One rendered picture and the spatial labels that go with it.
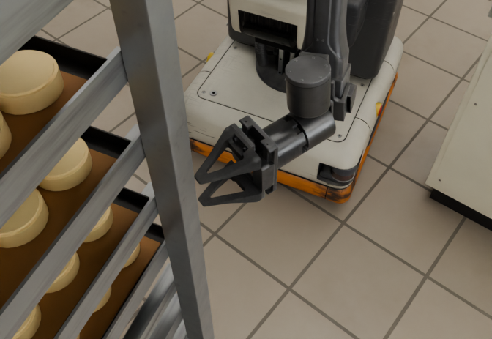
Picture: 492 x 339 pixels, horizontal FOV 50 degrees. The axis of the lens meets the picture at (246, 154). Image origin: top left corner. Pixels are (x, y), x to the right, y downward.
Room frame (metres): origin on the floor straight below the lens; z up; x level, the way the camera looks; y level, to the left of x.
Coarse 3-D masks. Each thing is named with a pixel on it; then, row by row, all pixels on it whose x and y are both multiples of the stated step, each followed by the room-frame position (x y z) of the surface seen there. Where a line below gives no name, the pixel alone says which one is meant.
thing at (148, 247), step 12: (144, 240) 0.31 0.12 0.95; (144, 252) 0.30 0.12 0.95; (132, 264) 0.28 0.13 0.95; (144, 264) 0.28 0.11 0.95; (120, 276) 0.27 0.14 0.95; (132, 276) 0.27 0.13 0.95; (120, 288) 0.25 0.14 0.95; (132, 288) 0.25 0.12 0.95; (108, 300) 0.24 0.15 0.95; (120, 300) 0.24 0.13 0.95; (96, 312) 0.23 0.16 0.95; (108, 312) 0.23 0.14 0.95; (96, 324) 0.21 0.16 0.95; (108, 324) 0.21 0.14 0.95; (84, 336) 0.20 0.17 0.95; (96, 336) 0.20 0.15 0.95
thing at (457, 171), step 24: (480, 72) 1.02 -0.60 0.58; (480, 96) 1.00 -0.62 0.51; (456, 120) 1.02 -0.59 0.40; (480, 120) 0.98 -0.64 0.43; (456, 144) 1.00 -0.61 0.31; (480, 144) 0.97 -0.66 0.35; (432, 168) 1.03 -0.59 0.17; (456, 168) 0.98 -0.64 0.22; (480, 168) 0.95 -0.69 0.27; (432, 192) 1.03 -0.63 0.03; (456, 192) 0.97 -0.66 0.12; (480, 192) 0.93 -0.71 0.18; (480, 216) 0.93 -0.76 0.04
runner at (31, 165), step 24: (120, 48) 0.30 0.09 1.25; (96, 72) 0.27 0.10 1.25; (120, 72) 0.29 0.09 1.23; (96, 96) 0.26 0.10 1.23; (72, 120) 0.24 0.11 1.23; (48, 144) 0.22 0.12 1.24; (72, 144) 0.23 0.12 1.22; (24, 168) 0.20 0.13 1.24; (48, 168) 0.21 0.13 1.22; (0, 192) 0.18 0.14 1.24; (24, 192) 0.19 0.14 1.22; (0, 216) 0.17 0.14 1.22
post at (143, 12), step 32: (128, 0) 0.29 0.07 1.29; (160, 0) 0.29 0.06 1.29; (128, 32) 0.29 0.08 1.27; (160, 32) 0.29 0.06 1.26; (128, 64) 0.29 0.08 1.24; (160, 64) 0.28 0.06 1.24; (160, 96) 0.28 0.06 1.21; (160, 128) 0.28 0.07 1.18; (160, 160) 0.29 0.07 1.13; (160, 192) 0.29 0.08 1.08; (192, 192) 0.30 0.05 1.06; (192, 224) 0.29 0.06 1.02; (192, 256) 0.28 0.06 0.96; (192, 288) 0.28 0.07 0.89; (192, 320) 0.29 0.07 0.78
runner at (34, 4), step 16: (0, 0) 0.22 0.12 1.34; (16, 0) 0.23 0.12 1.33; (32, 0) 0.24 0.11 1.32; (48, 0) 0.25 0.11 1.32; (64, 0) 0.26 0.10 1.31; (0, 16) 0.22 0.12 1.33; (16, 16) 0.23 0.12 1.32; (32, 16) 0.24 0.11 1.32; (48, 16) 0.25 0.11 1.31; (0, 32) 0.22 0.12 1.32; (16, 32) 0.22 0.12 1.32; (32, 32) 0.23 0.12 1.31; (0, 48) 0.21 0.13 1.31; (16, 48) 0.22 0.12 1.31; (0, 64) 0.21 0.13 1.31
